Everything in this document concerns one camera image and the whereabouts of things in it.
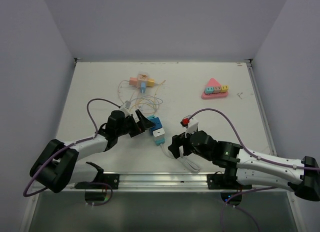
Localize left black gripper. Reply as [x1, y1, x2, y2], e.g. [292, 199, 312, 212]
[116, 109, 155, 137]

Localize blue cube socket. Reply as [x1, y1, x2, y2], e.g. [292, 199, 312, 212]
[147, 115, 163, 135]

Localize white power cord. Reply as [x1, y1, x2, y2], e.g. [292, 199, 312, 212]
[159, 144, 201, 173]

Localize white usb charger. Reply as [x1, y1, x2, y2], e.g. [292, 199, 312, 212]
[152, 128, 165, 141]

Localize teal power strip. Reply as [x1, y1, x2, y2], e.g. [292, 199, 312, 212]
[146, 115, 167, 146]

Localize pink triangular power strip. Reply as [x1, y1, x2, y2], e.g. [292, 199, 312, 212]
[201, 78, 229, 100]

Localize teal usb charger plug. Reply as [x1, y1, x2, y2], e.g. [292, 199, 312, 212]
[204, 87, 215, 95]

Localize beige usb charger plug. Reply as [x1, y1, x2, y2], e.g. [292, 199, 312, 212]
[213, 86, 222, 94]

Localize yellow usb charger plug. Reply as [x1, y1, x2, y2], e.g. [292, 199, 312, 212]
[220, 85, 229, 93]

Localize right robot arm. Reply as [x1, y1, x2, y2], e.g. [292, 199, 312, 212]
[168, 131, 320, 202]

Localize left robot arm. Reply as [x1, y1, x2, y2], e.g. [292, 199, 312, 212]
[29, 110, 155, 193]

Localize light blue charger plug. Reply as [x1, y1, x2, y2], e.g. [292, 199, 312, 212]
[139, 81, 147, 94]

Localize yellow charger plug on cube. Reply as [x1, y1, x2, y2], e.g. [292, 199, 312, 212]
[146, 78, 156, 87]

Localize orange-pink charger plug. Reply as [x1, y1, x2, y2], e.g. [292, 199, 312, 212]
[129, 77, 139, 87]

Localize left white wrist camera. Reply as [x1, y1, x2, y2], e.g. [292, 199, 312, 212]
[119, 101, 131, 117]

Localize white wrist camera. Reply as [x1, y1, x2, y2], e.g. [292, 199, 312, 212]
[119, 101, 131, 117]
[180, 117, 199, 137]

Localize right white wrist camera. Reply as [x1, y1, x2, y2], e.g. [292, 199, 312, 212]
[180, 117, 199, 137]

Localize tangled thin coloured cables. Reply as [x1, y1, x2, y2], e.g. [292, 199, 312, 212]
[117, 78, 167, 118]

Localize aluminium front rail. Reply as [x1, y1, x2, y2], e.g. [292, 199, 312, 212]
[32, 171, 296, 193]

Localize aluminium rail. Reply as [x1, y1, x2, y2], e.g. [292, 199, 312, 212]
[32, 171, 296, 193]
[244, 59, 277, 156]

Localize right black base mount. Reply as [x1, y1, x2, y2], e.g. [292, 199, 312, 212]
[206, 169, 252, 190]

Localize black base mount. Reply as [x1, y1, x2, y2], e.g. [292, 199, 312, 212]
[69, 162, 120, 190]
[206, 169, 252, 190]

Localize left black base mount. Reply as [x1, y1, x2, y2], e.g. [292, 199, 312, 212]
[69, 162, 120, 190]

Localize aluminium right side rail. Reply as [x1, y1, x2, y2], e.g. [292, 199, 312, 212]
[244, 59, 277, 156]

